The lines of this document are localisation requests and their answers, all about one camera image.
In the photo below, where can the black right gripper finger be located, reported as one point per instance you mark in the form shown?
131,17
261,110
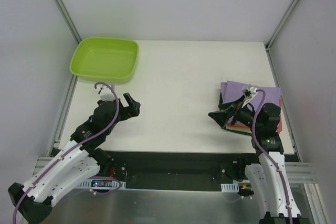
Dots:
230,105
221,117

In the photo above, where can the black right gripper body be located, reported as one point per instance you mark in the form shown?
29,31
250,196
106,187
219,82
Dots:
230,114

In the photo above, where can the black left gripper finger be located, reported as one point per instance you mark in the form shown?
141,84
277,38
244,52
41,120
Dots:
133,105
131,114

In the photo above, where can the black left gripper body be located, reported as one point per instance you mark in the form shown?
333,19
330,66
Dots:
125,108

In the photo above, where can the purple t shirt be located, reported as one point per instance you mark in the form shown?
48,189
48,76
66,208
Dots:
232,91

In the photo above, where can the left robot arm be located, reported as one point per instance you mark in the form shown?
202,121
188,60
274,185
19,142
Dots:
80,159

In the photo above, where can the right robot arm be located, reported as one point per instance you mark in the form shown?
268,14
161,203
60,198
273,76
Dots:
268,177

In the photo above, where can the folded orange t shirt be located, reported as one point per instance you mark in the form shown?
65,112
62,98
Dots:
236,126

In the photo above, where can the folded pink t shirt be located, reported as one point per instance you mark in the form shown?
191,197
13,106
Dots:
279,104

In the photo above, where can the green plastic basin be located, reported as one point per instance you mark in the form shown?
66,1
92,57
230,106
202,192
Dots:
111,60

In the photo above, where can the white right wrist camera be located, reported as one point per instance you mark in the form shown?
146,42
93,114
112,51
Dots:
249,93

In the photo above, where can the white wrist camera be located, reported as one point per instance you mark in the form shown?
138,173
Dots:
249,93
106,95

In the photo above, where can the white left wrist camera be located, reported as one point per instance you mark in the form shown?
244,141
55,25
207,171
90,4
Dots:
106,95

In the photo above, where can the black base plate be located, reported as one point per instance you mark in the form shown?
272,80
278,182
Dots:
179,171

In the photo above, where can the aluminium frame rail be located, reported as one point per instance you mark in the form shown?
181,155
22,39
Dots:
297,172

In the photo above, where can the left white cable duct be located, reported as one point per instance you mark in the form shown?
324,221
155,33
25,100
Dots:
103,184

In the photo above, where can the white cable duct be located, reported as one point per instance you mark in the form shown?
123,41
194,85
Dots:
103,184
230,188

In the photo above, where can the right white cable duct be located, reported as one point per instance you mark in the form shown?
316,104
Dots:
230,188

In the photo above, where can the right aluminium corner post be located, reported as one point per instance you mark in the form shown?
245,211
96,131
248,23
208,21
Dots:
284,19

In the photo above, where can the aluminium corner post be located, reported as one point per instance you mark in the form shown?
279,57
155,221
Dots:
284,19
68,20

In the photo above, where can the left aluminium corner post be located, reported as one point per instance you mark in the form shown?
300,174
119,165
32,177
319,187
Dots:
68,20

